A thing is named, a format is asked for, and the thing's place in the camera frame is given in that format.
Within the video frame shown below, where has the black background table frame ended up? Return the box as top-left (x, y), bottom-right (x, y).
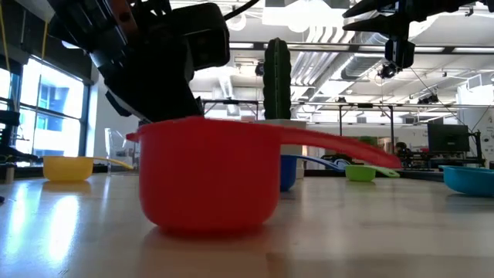
top-left (338, 103), bottom-right (395, 155)
top-left (202, 99), bottom-right (259, 121)

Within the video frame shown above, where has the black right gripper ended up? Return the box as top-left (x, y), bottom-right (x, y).
top-left (342, 0), bottom-right (479, 39)

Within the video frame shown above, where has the green measuring cup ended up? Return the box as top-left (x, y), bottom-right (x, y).
top-left (344, 164), bottom-right (401, 183)

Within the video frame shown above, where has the black computer monitor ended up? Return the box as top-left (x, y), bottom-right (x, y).
top-left (427, 122), bottom-right (471, 154)

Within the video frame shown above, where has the white coiled cable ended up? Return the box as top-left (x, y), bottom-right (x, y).
top-left (226, 13), bottom-right (248, 32)

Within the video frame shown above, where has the dark blue measuring cup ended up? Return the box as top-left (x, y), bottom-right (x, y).
top-left (280, 154), bottom-right (347, 193)

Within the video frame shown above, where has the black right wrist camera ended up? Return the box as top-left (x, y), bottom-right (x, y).
top-left (384, 37), bottom-right (417, 70)

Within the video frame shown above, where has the silver ventilation duct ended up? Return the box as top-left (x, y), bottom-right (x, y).
top-left (341, 32), bottom-right (387, 80)

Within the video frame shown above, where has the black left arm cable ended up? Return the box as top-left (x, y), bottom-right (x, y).
top-left (223, 0), bottom-right (260, 21)

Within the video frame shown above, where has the person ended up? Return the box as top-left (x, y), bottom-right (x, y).
top-left (394, 141), bottom-right (412, 158)

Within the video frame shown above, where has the black background equipment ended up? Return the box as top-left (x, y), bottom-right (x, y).
top-left (0, 110), bottom-right (39, 163)

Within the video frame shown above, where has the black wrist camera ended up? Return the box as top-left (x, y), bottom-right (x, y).
top-left (169, 2), bottom-right (231, 71)
top-left (384, 37), bottom-right (417, 70)

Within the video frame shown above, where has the black overhead light bar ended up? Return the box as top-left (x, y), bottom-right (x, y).
top-left (229, 41), bottom-right (494, 54)

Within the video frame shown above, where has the green cactus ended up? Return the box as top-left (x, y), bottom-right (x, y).
top-left (262, 37), bottom-right (293, 120)

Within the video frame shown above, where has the yellow hanging strap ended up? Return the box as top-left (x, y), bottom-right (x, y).
top-left (0, 0), bottom-right (19, 111)
top-left (40, 19), bottom-right (50, 61)

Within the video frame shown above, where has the purple measuring scoop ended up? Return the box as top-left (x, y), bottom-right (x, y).
top-left (126, 117), bottom-right (402, 232)

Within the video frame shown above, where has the black ceiling-mounted camera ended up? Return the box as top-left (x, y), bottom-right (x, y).
top-left (377, 61), bottom-right (398, 80)

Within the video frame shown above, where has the clear plastic basket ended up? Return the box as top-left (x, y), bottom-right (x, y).
top-left (104, 127), bottom-right (140, 175)

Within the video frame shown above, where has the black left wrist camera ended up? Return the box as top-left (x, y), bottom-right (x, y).
top-left (169, 2), bottom-right (231, 71)

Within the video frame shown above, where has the teal measuring cup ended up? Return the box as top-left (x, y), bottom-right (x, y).
top-left (438, 164), bottom-right (494, 198)

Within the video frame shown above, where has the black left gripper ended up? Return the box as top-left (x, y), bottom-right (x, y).
top-left (90, 9), bottom-right (205, 123)

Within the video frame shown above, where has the yellow measuring cup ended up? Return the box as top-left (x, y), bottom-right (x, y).
top-left (42, 155), bottom-right (134, 182)

